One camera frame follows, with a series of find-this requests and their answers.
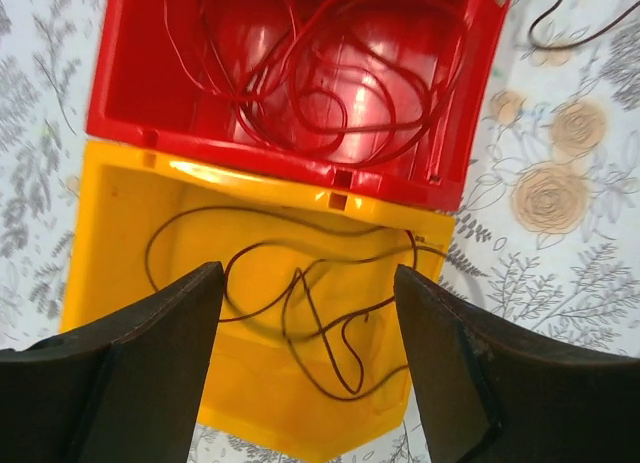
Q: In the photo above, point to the yellow plastic bin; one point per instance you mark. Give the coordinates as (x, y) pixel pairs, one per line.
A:
(308, 358)

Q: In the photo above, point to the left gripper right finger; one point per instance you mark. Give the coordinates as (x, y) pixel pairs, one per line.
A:
(488, 390)

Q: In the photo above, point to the red plastic bin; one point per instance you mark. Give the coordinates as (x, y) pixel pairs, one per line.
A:
(377, 97)

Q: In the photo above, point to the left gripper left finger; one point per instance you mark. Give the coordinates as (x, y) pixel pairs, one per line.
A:
(124, 388)

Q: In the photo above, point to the floral table mat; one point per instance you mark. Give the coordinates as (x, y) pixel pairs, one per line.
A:
(546, 235)

